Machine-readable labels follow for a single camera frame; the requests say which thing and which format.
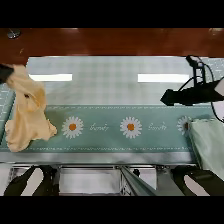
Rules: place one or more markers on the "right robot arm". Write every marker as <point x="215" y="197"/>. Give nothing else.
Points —
<point x="206" y="92"/>

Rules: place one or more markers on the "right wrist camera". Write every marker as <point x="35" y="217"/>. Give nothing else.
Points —
<point x="192" y="61"/>

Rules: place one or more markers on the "yellow T-shirt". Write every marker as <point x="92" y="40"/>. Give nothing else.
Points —
<point x="30" y="116"/>

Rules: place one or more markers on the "pale green garment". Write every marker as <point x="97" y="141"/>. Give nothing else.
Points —
<point x="210" y="143"/>

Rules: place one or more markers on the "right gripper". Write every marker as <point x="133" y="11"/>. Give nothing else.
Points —
<point x="175" y="97"/>

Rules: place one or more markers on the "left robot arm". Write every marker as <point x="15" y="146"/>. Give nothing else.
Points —
<point x="6" y="72"/>

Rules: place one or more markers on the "silver frame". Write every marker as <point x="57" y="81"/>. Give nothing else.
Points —
<point x="140" y="186"/>

